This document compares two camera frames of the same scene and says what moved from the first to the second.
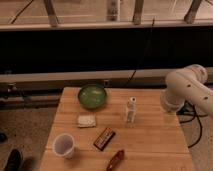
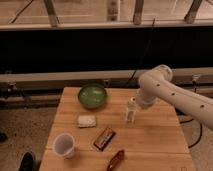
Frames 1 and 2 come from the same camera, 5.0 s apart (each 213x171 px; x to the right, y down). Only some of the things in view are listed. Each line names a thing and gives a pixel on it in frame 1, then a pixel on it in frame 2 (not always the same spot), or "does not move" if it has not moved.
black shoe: x=13 y=162 -> x=28 y=163
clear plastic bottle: x=131 y=108 does not move
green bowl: x=92 y=96 does not move
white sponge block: x=86 y=121 does not move
